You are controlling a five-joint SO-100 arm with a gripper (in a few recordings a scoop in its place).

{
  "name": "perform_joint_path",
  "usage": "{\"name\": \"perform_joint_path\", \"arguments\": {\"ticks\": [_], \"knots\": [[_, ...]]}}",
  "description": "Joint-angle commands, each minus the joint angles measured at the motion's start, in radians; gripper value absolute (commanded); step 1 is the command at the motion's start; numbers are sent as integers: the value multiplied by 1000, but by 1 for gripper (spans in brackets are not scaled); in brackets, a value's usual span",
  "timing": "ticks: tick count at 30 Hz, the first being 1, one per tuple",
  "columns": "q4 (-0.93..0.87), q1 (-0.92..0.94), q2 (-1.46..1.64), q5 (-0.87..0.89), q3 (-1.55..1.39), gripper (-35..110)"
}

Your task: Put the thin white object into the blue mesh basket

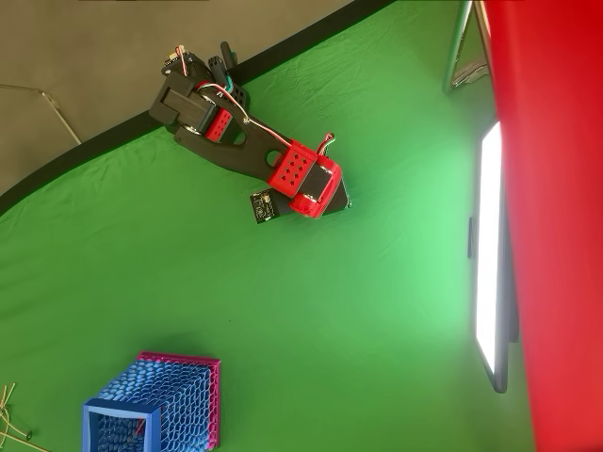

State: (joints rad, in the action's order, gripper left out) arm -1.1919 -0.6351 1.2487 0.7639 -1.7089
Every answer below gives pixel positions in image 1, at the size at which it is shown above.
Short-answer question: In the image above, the blue and pink lattice basket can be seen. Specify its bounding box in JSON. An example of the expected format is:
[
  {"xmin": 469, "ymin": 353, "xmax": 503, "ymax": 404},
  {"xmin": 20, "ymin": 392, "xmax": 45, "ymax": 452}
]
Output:
[{"xmin": 82, "ymin": 350, "xmax": 222, "ymax": 452}]

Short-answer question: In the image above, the green table cloth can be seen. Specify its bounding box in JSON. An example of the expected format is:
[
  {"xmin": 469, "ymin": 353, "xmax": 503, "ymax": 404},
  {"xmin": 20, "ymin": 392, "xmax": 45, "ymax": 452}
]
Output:
[{"xmin": 0, "ymin": 0, "xmax": 538, "ymax": 452}]

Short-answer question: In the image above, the black perforated bit holder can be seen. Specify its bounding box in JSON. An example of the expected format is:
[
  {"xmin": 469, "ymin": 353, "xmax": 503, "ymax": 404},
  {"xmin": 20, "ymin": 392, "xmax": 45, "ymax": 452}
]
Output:
[{"xmin": 230, "ymin": 83, "xmax": 250, "ymax": 112}]

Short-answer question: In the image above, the chrome tubular stand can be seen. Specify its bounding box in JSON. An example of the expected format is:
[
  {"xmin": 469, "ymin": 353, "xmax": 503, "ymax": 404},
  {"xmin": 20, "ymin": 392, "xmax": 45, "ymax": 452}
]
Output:
[{"xmin": 441, "ymin": 0, "xmax": 494, "ymax": 95}]

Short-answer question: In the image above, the red blurred panel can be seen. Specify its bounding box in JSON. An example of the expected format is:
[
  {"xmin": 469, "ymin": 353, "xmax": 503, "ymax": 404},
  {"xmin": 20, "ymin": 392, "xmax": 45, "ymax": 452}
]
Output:
[{"xmin": 480, "ymin": 0, "xmax": 603, "ymax": 452}]

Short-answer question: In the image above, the small wrist camera board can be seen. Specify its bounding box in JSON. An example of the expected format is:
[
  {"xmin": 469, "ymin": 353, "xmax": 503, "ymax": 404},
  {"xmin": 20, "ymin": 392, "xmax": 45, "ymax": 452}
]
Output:
[{"xmin": 249, "ymin": 187, "xmax": 280, "ymax": 226}]

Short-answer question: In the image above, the black screwdriver with teal ring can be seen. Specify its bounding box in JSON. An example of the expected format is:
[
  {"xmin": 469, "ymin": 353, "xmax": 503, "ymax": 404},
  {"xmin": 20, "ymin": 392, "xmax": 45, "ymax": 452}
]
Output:
[{"xmin": 208, "ymin": 55, "xmax": 236, "ymax": 93}]

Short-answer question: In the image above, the thin grey floor cable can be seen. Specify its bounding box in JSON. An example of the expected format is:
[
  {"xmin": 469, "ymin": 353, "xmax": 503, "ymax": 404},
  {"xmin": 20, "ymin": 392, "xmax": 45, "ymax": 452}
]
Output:
[{"xmin": 0, "ymin": 83, "xmax": 83, "ymax": 145}]

